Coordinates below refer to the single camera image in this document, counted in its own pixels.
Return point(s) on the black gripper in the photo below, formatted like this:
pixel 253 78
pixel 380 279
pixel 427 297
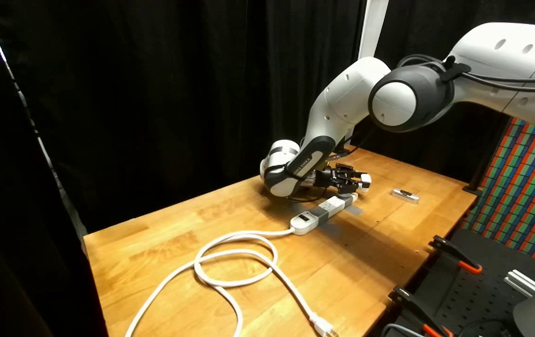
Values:
pixel 337 176

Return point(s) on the white charging block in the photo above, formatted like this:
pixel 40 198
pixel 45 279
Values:
pixel 363 181

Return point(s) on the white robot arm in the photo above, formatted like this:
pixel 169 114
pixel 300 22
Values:
pixel 491 65

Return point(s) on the small grey object on table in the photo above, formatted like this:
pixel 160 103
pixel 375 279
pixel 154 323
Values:
pixel 407 194

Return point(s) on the white power strip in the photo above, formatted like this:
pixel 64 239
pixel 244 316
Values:
pixel 320 211

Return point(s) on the orange black clamp lower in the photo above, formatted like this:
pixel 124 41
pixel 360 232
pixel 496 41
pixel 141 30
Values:
pixel 429 325

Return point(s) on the orange black clamp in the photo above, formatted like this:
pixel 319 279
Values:
pixel 429 325
pixel 463 260

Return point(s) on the orange black clamp upper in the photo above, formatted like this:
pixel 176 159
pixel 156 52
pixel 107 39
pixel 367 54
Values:
pixel 463 260

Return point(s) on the black perforated side table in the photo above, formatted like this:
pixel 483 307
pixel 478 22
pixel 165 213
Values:
pixel 470 305

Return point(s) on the grey metal pole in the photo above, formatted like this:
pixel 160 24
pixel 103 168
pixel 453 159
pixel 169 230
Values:
pixel 371 28

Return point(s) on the colourful checkered board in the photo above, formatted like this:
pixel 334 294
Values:
pixel 506 207

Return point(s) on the black curtain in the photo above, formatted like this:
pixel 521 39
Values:
pixel 111 108

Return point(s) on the grey duct tape strip far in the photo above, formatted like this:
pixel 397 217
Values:
pixel 317 220

